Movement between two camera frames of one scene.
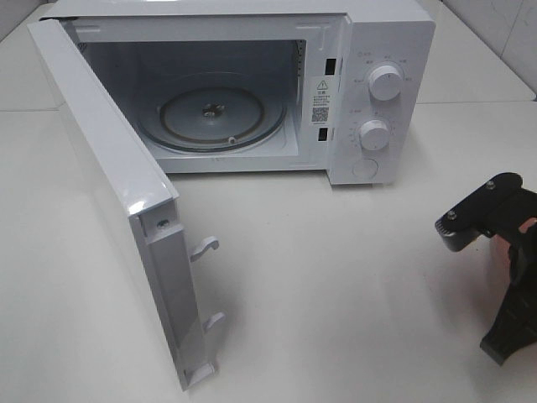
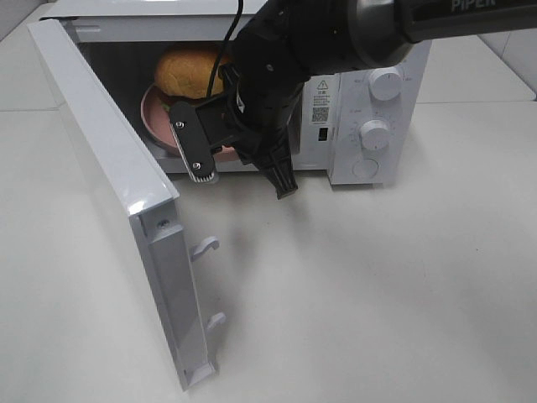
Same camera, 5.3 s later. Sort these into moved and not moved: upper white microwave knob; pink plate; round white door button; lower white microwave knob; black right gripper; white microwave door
Moved: pink plate; black right gripper
Not moved: lower white microwave knob; upper white microwave knob; round white door button; white microwave door
